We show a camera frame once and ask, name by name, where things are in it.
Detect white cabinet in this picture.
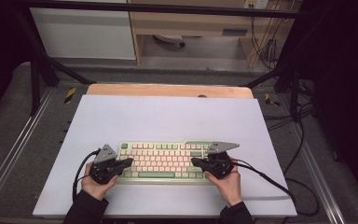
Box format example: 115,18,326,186
28,7,137,61

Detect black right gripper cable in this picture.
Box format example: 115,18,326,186
231,158,321,217

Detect yellow black tape strip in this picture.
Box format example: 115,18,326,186
62,87,77,105
264,92,281,107

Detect cream pink green keyboard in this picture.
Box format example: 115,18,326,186
116,139,226,187

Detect light wooden desk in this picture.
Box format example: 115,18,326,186
127,0,302,68

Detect aluminium rail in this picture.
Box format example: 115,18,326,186
0,88,56,213
286,123,347,224

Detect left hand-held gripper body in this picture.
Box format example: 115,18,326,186
89,143,129,185

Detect white power strip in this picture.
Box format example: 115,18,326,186
243,0,270,10

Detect wooden table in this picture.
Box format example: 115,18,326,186
86,82,255,100

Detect black metal frame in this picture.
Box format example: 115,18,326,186
12,0,307,123

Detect white table board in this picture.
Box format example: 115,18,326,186
32,94,298,218

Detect person's right hand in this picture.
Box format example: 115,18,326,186
204,161,243,208

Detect office chair base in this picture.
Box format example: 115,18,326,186
153,34,186,49

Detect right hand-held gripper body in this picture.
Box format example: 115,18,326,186
200,141,241,180

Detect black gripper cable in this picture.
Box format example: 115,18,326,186
72,148,103,202
231,158,321,217

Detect person's left hand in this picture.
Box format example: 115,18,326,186
80,161,119,202

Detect black floor cables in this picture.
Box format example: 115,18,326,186
262,78,317,175

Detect hanging cable bundle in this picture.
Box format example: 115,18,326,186
249,17,283,71

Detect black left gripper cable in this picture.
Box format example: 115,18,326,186
72,148,103,202

